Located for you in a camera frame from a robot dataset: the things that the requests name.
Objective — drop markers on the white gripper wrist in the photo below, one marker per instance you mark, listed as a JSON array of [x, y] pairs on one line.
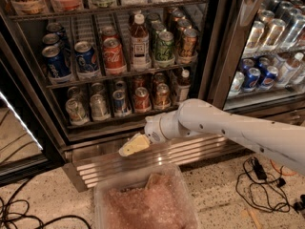
[[152, 130]]

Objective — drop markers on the blue silver redbull can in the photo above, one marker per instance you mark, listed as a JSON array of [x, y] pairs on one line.
[[121, 107]]

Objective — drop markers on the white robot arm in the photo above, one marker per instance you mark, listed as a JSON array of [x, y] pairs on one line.
[[280, 142]]

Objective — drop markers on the red orange can bottom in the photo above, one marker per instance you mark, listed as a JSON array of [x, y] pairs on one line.
[[141, 100]]

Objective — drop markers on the gold orange can bottom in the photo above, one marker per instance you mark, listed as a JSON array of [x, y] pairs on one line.
[[162, 96]]

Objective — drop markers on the silver white can bottom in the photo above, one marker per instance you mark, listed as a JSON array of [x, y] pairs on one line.
[[99, 109]]

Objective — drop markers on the rear redbull can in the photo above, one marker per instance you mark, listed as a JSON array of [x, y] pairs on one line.
[[120, 85]]

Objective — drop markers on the pale green can bottom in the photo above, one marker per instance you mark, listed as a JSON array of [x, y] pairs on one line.
[[77, 113]]

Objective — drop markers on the small tea bottle bottom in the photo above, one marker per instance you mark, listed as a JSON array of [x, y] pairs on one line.
[[181, 85]]

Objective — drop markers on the red coca-cola can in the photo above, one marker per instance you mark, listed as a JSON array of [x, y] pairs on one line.
[[113, 56]]

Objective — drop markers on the green can front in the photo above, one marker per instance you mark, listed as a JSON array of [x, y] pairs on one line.
[[164, 49]]

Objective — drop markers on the blue pepsi can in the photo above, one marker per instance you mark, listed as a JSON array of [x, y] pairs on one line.
[[86, 60], [59, 71]]

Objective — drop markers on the stainless steel fridge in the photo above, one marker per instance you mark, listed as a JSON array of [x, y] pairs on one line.
[[89, 152]]

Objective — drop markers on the gold can front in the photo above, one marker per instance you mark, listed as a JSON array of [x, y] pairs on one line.
[[187, 45]]

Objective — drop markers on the front blue pepsi can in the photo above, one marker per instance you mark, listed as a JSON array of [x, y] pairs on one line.
[[59, 71]]

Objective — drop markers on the glass fridge door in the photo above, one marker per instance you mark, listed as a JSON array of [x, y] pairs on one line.
[[258, 67]]

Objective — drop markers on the clear plastic bin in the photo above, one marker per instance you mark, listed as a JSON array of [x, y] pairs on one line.
[[155, 197]]

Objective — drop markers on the brown tea bottle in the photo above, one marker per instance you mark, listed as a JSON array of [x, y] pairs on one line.
[[139, 44]]

